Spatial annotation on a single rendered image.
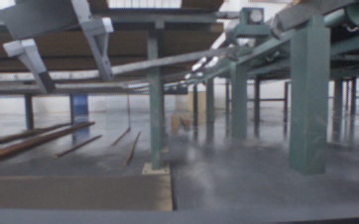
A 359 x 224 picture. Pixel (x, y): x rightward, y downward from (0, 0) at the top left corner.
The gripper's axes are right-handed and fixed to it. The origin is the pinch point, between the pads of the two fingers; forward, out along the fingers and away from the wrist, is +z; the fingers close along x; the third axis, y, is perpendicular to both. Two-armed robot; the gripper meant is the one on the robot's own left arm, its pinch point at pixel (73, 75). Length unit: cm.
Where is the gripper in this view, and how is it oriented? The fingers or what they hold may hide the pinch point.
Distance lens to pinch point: 40.7
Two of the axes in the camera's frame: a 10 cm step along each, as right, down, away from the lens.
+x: -9.8, 1.4, 1.4
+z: 1.9, 8.8, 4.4
